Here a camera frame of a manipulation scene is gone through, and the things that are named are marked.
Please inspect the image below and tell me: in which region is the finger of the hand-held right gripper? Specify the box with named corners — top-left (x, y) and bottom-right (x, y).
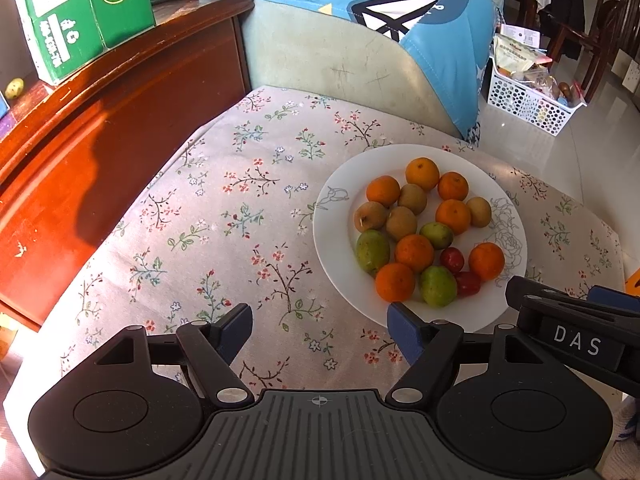
top-left (505, 275), bottom-right (640, 334)
top-left (587, 284), bottom-right (640, 311)

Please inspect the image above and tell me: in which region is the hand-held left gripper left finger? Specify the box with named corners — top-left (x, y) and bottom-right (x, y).
top-left (95, 303), bottom-right (254, 408)

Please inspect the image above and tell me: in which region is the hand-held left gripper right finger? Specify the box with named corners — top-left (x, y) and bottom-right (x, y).
top-left (385, 302), bottom-right (544, 407)

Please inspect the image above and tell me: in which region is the orange mandarin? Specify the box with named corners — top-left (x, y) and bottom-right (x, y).
top-left (395, 233), bottom-right (435, 274)
top-left (468, 242), bottom-right (506, 281)
top-left (438, 171), bottom-right (470, 202)
top-left (435, 199), bottom-right (472, 235)
top-left (366, 175), bottom-right (401, 207)
top-left (375, 262), bottom-right (416, 304)
top-left (405, 157), bottom-right (441, 191)

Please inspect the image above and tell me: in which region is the small green mango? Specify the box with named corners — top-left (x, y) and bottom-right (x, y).
top-left (419, 222), bottom-right (455, 250)
top-left (419, 265), bottom-right (458, 308)

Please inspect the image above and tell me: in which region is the small red tomato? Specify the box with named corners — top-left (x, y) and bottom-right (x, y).
top-left (454, 271), bottom-right (483, 297)
top-left (440, 247), bottom-right (465, 274)

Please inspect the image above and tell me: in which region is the green lime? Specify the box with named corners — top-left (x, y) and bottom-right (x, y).
top-left (355, 229), bottom-right (391, 275)

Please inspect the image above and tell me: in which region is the white plate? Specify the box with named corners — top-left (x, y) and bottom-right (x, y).
top-left (312, 144), bottom-right (528, 333)

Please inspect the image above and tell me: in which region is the small brown pear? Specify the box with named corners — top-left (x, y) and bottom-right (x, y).
top-left (385, 206), bottom-right (418, 242)
top-left (397, 183), bottom-right (428, 215)
top-left (353, 201), bottom-right (389, 234)
top-left (465, 196), bottom-right (493, 228)

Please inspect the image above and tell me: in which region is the person's right hand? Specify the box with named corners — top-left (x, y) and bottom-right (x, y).
top-left (614, 399), bottom-right (640, 443)

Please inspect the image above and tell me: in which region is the floral bed sheet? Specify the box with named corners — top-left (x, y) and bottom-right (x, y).
top-left (0, 85), bottom-right (626, 461)

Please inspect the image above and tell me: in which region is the white perforated basket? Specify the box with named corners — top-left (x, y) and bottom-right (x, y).
top-left (487, 62), bottom-right (588, 137)

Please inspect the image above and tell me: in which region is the wooden headboard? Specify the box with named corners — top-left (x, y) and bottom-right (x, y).
top-left (0, 0), bottom-right (256, 333)

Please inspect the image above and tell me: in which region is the pale snack bag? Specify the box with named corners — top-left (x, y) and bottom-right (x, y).
top-left (494, 35), bottom-right (543, 78)

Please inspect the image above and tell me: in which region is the wooden chair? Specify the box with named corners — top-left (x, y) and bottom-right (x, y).
top-left (545, 0), bottom-right (621, 103)

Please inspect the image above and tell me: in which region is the pale green cushion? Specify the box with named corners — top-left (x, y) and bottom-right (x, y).
top-left (240, 0), bottom-right (463, 138)

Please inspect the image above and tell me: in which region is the black jacket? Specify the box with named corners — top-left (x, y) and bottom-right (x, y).
top-left (537, 0), bottom-right (586, 61)

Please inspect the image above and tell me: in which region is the green carton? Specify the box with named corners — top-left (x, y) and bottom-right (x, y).
top-left (12, 0), bottom-right (157, 86)

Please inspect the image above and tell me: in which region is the white wall socket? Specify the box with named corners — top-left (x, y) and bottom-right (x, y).
top-left (620, 50), bottom-right (640, 91)

